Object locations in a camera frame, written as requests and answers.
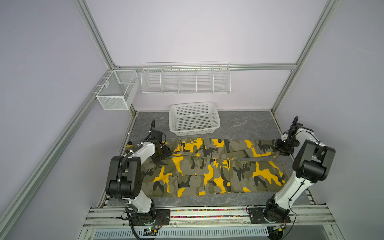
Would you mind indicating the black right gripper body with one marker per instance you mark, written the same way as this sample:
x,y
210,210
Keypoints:
x,y
286,147

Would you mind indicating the long white wire shelf basket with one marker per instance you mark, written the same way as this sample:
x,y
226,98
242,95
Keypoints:
x,y
186,78

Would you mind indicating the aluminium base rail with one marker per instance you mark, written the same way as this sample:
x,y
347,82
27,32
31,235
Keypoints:
x,y
211,217

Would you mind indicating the camouflage yellow green trousers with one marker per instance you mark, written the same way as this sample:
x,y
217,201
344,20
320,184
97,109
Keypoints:
x,y
202,166

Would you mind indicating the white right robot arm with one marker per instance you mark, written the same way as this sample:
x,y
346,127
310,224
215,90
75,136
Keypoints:
x,y
312,163

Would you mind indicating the white ventilated cable duct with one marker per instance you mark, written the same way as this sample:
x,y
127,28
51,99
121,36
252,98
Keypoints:
x,y
183,233

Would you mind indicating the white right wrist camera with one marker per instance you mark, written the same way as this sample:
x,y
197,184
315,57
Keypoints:
x,y
285,136

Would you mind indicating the white perforated plastic basket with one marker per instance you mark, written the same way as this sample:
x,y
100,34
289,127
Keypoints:
x,y
194,118

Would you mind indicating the aluminium corner frame post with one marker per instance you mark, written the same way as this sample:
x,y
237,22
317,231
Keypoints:
x,y
320,25

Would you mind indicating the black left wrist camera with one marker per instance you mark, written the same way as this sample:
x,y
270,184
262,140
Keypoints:
x,y
157,137

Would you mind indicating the small white mesh box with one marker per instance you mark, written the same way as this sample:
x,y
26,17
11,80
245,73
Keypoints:
x,y
118,90

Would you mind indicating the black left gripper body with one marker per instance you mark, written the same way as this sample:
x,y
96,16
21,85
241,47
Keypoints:
x,y
164,153

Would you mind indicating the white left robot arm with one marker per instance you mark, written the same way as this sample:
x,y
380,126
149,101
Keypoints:
x,y
124,180

